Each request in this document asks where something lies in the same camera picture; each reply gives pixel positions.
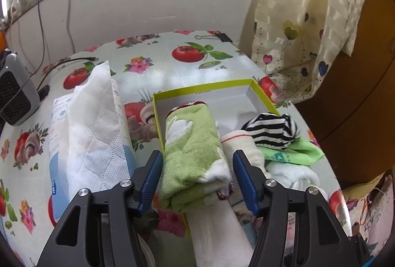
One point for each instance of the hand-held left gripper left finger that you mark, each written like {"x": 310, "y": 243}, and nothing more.
{"x": 151, "y": 183}

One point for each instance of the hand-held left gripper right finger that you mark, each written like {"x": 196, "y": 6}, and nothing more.
{"x": 247, "y": 183}

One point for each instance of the blue face mask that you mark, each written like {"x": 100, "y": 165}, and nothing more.
{"x": 248, "y": 228}

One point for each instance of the cream sock red stripe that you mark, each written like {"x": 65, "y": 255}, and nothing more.
{"x": 234, "y": 140}

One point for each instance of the white mint socks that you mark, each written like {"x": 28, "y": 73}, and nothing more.
{"x": 293, "y": 174}

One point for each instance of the green white sock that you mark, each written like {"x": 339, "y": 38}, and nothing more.
{"x": 191, "y": 146}

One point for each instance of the black white striped sock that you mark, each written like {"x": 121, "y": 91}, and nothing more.
{"x": 271, "y": 131}

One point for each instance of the green microfibre cloth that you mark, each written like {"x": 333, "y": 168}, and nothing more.
{"x": 296, "y": 152}

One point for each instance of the yellow-green cardboard box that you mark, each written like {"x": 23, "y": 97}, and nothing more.
{"x": 216, "y": 100}

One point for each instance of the blue tissue pack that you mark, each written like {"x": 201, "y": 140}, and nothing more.
{"x": 92, "y": 137}

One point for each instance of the fruit print tablecloth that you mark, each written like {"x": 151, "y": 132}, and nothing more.
{"x": 172, "y": 75}

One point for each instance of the printed bedding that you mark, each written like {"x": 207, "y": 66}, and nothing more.
{"x": 373, "y": 208}

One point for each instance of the wooden cabinet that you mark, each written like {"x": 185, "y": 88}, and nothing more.
{"x": 364, "y": 115}

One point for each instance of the black binder clip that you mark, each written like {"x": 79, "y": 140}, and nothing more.
{"x": 223, "y": 37}

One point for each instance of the grey space heater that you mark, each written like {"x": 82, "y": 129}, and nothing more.
{"x": 15, "y": 94}

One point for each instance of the heart print curtain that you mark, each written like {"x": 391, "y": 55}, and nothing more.
{"x": 308, "y": 23}

